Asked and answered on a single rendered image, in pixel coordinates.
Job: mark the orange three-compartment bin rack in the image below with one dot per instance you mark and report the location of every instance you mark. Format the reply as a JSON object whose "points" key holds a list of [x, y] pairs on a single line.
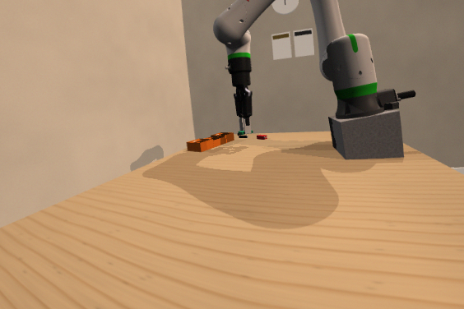
{"points": [[200, 145]]}

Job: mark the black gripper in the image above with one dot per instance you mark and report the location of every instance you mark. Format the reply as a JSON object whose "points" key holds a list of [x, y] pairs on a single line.
{"points": [[243, 100]]}

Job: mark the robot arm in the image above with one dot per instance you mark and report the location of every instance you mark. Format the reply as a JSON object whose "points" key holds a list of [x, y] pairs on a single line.
{"points": [[348, 63]]}

